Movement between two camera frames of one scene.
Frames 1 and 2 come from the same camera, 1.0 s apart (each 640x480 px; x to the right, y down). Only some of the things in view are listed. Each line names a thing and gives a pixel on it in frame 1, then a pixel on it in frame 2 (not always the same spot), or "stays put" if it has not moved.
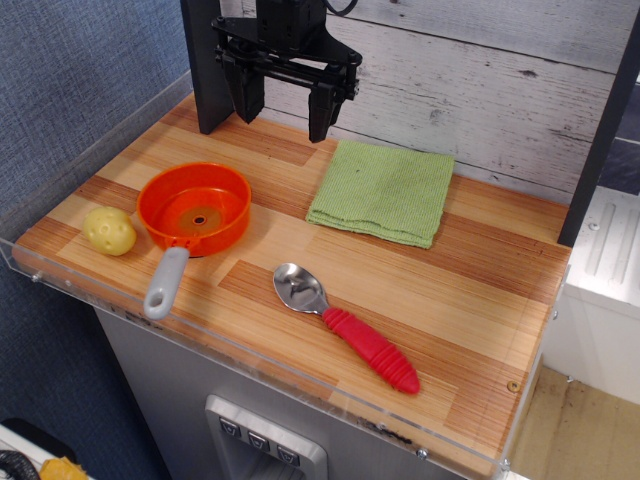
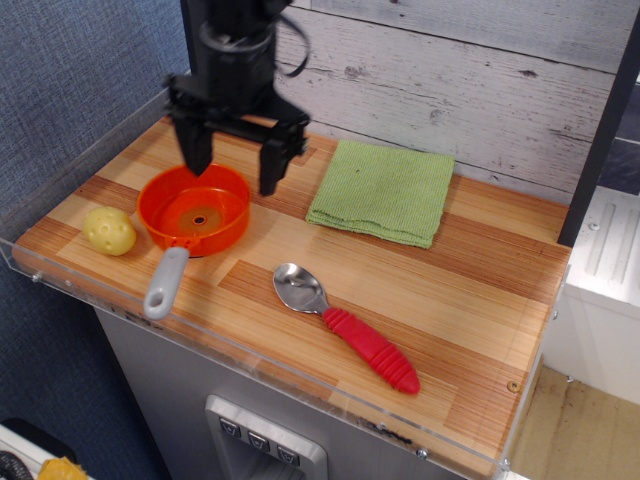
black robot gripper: (291, 40) to (234, 81)
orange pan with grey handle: (196, 209) stays put
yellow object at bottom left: (62, 469) stays put
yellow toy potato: (110, 231) stays put
